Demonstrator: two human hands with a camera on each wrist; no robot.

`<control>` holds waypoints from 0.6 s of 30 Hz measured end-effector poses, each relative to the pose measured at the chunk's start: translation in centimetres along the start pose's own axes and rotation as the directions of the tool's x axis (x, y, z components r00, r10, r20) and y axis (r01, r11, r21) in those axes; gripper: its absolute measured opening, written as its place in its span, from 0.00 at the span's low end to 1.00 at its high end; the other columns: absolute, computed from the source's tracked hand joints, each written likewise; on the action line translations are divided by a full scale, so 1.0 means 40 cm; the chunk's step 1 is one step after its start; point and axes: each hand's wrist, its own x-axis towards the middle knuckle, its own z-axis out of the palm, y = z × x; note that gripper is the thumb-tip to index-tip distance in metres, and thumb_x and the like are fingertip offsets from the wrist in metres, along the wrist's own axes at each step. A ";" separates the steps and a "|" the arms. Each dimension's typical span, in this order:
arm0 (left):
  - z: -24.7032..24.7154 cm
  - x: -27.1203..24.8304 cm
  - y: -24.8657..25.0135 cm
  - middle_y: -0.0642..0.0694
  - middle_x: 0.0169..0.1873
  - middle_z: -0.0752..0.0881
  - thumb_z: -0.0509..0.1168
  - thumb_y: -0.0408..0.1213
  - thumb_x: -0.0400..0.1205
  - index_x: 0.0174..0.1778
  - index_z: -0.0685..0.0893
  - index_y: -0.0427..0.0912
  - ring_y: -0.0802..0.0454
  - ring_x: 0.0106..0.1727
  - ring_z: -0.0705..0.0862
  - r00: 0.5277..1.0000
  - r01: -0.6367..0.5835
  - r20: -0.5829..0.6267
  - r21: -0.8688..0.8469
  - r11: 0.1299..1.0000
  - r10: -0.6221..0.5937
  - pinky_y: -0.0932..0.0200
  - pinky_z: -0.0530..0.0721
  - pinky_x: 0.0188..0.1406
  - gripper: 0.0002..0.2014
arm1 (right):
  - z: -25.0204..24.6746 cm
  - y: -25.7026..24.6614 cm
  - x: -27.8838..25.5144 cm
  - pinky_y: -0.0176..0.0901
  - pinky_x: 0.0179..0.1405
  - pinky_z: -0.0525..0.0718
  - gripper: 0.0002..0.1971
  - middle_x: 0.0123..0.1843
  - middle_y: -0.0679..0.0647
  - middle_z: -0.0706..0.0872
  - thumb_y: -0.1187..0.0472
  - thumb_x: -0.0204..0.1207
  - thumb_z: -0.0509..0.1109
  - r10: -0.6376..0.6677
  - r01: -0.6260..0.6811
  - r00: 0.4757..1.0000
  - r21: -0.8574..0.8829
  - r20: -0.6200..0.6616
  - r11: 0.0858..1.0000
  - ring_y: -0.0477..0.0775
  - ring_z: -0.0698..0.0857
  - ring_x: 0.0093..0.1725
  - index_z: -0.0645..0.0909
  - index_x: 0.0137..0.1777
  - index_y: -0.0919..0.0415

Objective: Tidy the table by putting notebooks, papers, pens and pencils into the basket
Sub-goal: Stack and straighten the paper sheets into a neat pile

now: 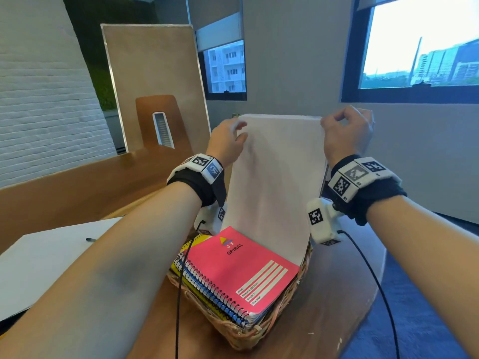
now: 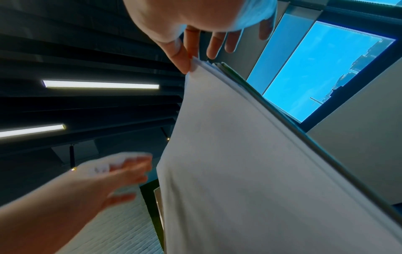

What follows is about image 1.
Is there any person's left hand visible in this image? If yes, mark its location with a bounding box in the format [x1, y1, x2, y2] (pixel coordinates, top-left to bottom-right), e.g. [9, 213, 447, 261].
[206, 117, 249, 169]

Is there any person's right hand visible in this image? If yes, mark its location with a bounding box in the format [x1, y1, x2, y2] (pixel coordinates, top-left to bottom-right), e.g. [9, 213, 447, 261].
[320, 105, 375, 170]

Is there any white paper sheet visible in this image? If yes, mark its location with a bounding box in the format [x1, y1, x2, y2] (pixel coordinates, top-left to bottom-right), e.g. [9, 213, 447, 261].
[0, 217, 122, 322]
[221, 114, 327, 267]

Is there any yellow notebook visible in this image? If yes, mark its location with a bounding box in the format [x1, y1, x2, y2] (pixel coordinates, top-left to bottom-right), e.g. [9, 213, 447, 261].
[170, 233, 229, 322]

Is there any pink spiral notebook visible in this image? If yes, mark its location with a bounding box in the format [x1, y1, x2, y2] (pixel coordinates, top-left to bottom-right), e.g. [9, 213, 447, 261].
[185, 226, 300, 324]

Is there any blue spiral notebook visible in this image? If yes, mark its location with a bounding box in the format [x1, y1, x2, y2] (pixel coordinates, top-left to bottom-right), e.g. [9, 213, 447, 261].
[174, 257, 249, 328]

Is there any woven wicker basket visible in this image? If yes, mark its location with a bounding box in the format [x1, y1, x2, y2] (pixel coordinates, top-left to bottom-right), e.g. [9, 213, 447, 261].
[166, 239, 313, 351]

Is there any person's left forearm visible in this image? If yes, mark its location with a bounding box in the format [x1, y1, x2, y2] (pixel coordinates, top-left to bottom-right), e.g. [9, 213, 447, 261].
[0, 181, 203, 359]

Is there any person's right forearm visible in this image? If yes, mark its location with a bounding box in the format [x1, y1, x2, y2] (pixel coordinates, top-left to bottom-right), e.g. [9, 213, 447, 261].
[366, 195, 479, 359]

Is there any black left wrist marker band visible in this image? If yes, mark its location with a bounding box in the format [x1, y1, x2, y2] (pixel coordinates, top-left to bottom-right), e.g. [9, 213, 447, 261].
[166, 154, 227, 208]

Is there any black wrist marker band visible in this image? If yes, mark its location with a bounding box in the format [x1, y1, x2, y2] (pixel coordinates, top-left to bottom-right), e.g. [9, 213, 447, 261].
[166, 154, 227, 208]
[327, 155, 408, 227]

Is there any brown wooden chair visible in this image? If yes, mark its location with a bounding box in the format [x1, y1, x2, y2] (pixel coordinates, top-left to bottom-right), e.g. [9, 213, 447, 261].
[135, 94, 194, 154]

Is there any black right wrist marker band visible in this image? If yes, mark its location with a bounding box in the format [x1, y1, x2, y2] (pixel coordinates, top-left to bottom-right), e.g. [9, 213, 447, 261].
[327, 155, 408, 227]

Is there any window with building view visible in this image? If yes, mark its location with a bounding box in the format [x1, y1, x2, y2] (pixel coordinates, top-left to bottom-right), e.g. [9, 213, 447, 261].
[198, 40, 247, 101]

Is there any blue-framed window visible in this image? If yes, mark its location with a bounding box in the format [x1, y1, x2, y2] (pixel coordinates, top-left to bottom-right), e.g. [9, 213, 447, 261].
[340, 0, 479, 105]

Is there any grey roller blind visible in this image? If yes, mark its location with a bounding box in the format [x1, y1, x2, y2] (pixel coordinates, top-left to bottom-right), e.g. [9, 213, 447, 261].
[194, 12, 244, 53]

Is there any brown metal-framed board panel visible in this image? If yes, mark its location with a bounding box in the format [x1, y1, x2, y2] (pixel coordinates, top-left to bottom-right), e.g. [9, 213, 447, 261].
[101, 24, 212, 154]

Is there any wooden table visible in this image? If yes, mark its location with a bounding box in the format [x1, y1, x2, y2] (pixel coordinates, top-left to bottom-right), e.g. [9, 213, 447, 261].
[0, 145, 386, 359]

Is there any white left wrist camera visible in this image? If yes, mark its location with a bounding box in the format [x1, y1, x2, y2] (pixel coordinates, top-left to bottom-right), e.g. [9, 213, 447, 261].
[193, 201, 228, 236]

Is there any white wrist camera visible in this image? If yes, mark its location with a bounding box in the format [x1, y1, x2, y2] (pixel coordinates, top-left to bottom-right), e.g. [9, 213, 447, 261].
[193, 201, 228, 236]
[306, 197, 345, 246]

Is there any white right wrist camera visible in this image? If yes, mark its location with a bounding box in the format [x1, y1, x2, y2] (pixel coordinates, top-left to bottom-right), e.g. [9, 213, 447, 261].
[306, 197, 345, 246]

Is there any green foliage wall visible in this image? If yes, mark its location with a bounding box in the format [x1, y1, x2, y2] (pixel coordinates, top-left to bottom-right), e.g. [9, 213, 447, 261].
[88, 67, 119, 112]

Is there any black right camera cable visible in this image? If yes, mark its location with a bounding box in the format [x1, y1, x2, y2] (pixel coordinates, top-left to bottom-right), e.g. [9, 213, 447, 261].
[336, 229, 401, 359]

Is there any black camera cable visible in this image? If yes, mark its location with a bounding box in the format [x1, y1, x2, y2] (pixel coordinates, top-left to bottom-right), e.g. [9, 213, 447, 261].
[336, 229, 401, 359]
[175, 220, 207, 359]

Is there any black left camera cable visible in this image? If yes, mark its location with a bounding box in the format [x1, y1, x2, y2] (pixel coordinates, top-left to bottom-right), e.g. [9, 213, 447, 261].
[175, 220, 207, 359]

